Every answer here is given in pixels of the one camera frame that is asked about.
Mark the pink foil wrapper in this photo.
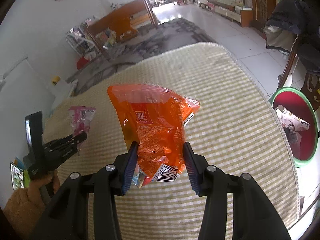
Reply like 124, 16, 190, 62
68, 106, 96, 136

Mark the white pink snack bag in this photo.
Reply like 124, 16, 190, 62
275, 105, 310, 132

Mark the orange snack bag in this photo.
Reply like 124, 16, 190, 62
107, 84, 200, 188

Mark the brown fuzzy sleeve forearm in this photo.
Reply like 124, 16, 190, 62
3, 186, 45, 239

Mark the red green trash basin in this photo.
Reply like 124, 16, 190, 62
270, 87, 319, 167

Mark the left hand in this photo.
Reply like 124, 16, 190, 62
27, 170, 60, 208

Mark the white jug yellow cap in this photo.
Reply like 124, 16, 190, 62
51, 76, 78, 102

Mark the red bag on floor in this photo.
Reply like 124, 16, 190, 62
76, 57, 89, 70

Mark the patterned grey rug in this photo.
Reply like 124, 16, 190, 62
67, 18, 216, 96

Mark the white magazine rack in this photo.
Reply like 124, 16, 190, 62
65, 27, 100, 60

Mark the wooden chair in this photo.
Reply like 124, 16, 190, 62
277, 35, 319, 110

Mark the wooden bench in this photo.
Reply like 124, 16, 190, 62
85, 0, 158, 54

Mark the dark blue jacket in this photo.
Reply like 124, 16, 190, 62
264, 0, 319, 76

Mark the low tv cabinet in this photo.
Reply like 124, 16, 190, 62
197, 0, 253, 28

